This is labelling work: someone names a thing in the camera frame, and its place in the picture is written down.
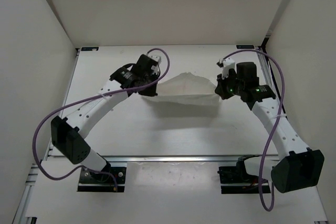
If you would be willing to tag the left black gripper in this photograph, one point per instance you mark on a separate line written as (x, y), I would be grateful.
(149, 92)

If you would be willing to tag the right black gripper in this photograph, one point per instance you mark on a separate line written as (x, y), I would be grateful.
(221, 88)

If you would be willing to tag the white pleated skirt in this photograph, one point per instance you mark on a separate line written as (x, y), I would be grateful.
(186, 89)

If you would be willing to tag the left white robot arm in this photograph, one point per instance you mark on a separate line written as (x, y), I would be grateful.
(68, 134)

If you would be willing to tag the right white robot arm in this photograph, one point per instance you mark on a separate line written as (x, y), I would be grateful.
(299, 166)

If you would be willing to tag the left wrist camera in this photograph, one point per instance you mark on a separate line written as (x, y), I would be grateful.
(156, 61)

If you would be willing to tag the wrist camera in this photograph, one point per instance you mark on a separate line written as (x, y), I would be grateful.
(156, 61)
(226, 64)

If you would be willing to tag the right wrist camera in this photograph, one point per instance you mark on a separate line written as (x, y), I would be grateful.
(226, 64)

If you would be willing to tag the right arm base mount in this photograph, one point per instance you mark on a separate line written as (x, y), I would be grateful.
(234, 180)

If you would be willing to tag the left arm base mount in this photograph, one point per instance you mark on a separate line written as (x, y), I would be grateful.
(102, 183)

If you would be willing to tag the aluminium frame rail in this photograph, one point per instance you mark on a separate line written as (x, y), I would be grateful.
(175, 158)

